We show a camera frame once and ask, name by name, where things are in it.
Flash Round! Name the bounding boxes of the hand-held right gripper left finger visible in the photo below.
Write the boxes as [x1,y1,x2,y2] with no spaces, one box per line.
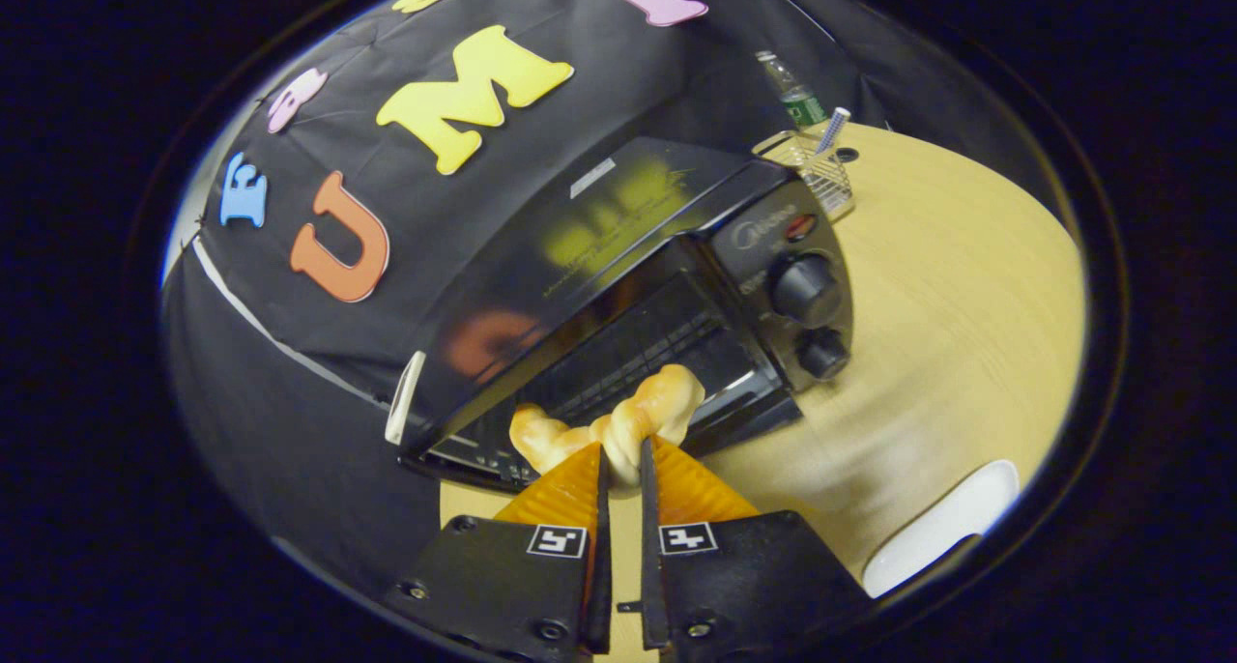
[391,441,616,660]

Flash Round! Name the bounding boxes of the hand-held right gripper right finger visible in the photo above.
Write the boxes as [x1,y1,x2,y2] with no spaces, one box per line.
[618,436,876,660]

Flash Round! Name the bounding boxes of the golden croissant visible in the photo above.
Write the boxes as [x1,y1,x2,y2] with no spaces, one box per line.
[509,364,706,487]

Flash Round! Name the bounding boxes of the black electric oven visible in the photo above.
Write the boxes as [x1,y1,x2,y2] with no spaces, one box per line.
[398,137,856,495]

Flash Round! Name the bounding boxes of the white rectangular plate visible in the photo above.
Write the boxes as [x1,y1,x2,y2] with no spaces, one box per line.
[862,459,1021,598]

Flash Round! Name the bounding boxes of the metal mesh basket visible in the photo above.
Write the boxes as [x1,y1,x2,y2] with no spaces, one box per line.
[752,127,856,222]

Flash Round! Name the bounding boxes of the striped pen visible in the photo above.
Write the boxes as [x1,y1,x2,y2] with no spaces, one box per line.
[815,107,852,155]

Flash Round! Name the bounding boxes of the clear plastic water bottle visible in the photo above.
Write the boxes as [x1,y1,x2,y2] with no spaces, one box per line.
[756,50,832,130]

